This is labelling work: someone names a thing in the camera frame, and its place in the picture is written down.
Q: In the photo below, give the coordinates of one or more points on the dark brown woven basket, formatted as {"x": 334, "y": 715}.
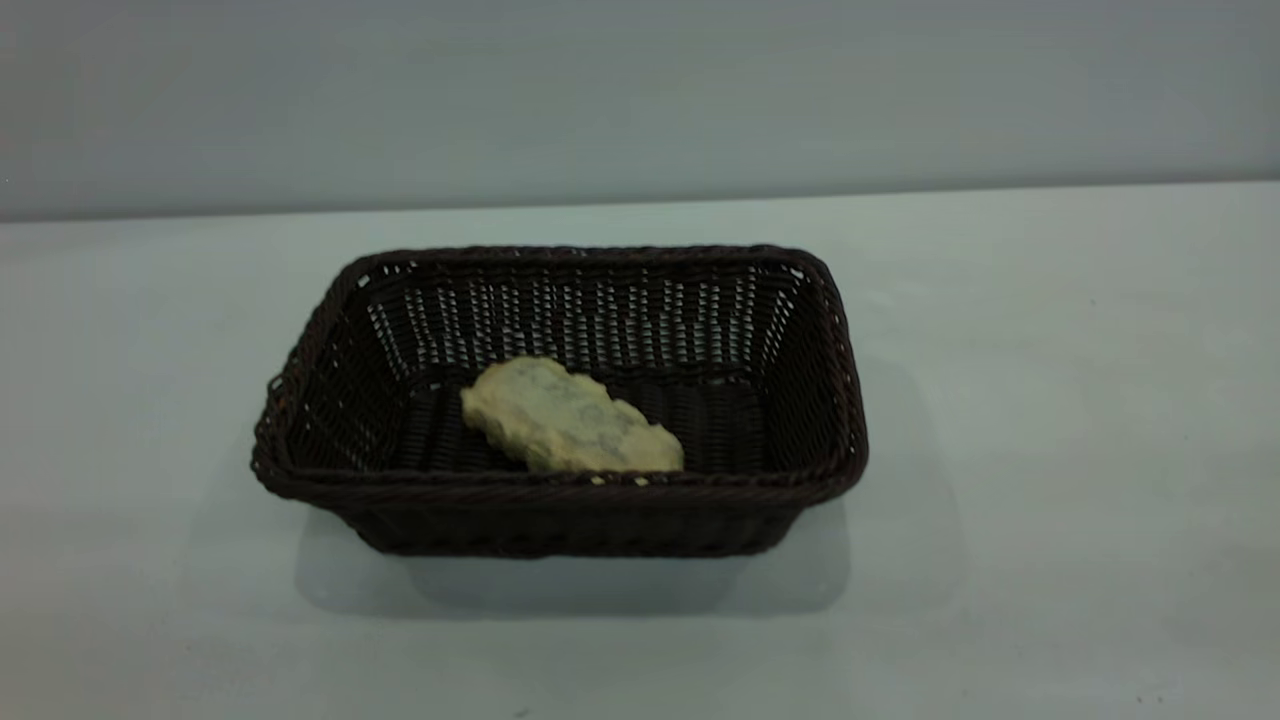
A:
{"x": 720, "y": 400}

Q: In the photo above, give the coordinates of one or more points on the ridged bread loaf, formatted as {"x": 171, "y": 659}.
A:
{"x": 565, "y": 420}

